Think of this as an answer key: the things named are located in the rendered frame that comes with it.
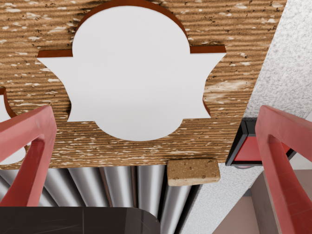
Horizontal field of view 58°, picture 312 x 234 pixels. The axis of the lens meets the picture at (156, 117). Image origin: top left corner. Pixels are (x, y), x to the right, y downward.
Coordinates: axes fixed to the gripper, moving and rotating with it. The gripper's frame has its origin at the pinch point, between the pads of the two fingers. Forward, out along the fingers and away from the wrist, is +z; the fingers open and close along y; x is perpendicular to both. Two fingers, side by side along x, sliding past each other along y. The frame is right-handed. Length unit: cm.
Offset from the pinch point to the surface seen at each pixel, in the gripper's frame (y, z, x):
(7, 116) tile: 12.5, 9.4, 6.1
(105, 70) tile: 3.5, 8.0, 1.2
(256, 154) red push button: -12.0, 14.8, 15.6
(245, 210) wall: -89, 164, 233
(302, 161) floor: -128, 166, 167
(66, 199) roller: 15.1, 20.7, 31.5
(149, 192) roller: 1.0, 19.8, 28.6
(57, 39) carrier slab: 6.4, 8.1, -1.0
